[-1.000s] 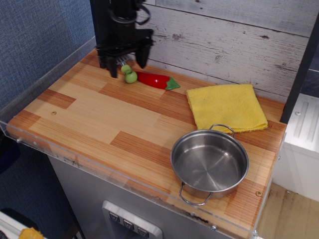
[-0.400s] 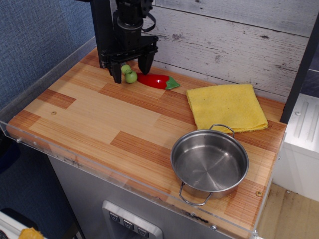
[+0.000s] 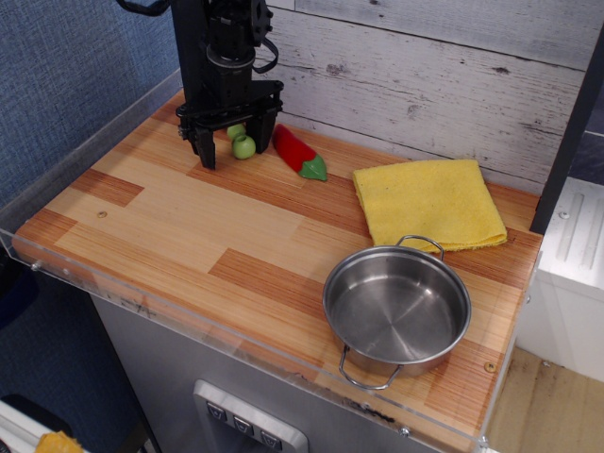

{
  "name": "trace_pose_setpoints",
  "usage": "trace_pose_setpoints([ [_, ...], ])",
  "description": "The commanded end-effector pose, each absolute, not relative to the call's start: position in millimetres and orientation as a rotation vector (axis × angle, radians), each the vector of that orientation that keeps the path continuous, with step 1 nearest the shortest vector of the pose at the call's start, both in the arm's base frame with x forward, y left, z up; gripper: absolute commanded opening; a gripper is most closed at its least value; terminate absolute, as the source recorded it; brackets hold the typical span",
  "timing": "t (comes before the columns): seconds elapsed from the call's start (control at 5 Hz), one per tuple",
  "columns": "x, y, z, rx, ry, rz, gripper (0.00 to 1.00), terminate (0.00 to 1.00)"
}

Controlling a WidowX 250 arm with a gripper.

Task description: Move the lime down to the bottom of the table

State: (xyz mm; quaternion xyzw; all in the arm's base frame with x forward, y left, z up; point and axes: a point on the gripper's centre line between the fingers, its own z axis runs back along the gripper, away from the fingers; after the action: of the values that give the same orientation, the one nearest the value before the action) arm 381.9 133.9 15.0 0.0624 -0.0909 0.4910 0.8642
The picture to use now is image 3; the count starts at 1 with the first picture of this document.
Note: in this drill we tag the clear acrylic table guard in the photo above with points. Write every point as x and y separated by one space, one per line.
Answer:
237 259

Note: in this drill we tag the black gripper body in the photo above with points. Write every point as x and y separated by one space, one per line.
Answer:
233 96

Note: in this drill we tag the grey toy fridge cabinet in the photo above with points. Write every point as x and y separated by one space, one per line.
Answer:
162 366

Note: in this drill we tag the brass screw right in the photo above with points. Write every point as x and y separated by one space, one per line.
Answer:
490 367

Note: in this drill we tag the stainless steel pot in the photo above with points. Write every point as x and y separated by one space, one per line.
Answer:
396 311

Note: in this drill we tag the green handled toy spatula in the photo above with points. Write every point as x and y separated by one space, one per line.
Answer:
242 145

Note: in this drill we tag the yellow folded cloth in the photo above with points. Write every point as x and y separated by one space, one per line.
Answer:
446 201

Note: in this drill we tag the yellow object with black hose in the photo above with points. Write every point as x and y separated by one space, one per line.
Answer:
54 442

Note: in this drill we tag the left black vertical post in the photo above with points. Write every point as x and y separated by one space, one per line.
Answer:
190 20

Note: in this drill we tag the black vertical post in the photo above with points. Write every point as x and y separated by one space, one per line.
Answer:
578 120
190 20

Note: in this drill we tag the red toy chili pepper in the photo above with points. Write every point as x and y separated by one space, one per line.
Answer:
298 155

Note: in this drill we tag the silver dispenser button panel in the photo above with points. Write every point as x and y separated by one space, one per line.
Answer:
242 427

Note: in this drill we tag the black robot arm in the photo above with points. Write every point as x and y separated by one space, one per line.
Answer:
220 45

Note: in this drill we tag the right black vertical post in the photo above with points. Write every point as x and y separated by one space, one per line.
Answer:
578 120

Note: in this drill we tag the white ribbed cabinet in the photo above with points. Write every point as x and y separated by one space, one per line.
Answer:
562 320

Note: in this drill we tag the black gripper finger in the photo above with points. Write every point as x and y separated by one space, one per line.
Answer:
203 146
260 129

